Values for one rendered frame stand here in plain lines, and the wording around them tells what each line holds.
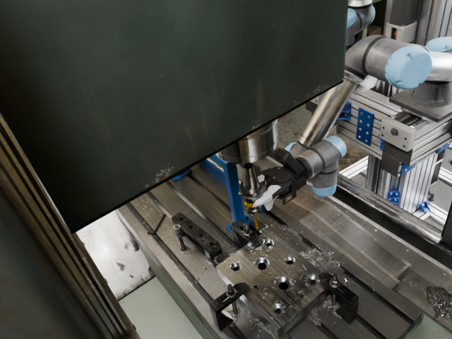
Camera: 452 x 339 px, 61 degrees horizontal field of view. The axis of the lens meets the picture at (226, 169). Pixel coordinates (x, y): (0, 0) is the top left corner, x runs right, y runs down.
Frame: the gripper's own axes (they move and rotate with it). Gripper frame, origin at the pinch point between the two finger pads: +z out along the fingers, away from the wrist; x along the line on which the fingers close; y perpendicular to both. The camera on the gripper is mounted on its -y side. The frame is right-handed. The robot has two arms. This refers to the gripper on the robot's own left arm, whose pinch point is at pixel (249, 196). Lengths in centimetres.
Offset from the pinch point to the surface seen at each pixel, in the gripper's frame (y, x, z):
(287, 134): 128, 153, -155
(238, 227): 29.0, 16.2, -4.9
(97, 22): -56, -13, 28
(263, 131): -23.9, -8.0, -0.5
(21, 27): -58, -13, 36
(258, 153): -18.9, -7.7, 1.2
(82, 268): -30, -22, 43
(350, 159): 128, 90, -163
